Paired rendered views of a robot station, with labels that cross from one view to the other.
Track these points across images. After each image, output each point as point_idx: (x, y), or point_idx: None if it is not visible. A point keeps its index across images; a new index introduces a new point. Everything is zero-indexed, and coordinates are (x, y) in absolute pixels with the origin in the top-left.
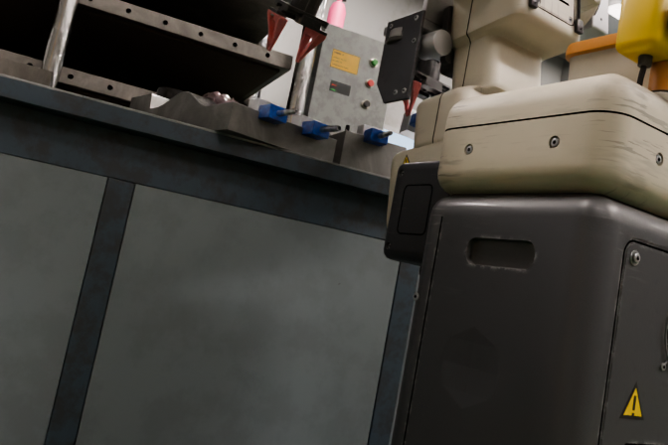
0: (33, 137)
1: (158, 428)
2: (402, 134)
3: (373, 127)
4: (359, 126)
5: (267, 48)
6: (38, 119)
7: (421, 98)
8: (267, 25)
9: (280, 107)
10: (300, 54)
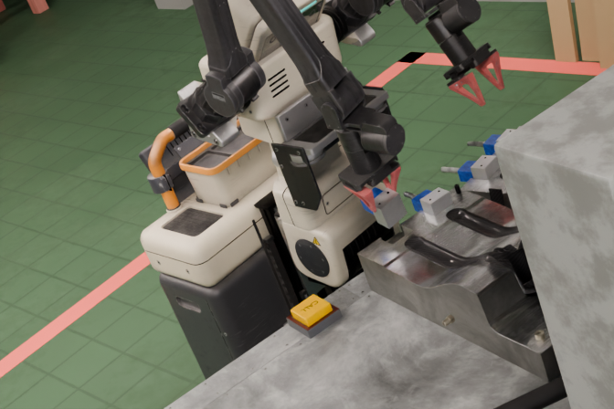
0: None
1: None
2: (404, 215)
3: (429, 194)
4: (446, 191)
5: (502, 87)
6: None
7: (375, 184)
8: (500, 65)
9: (487, 140)
10: (479, 98)
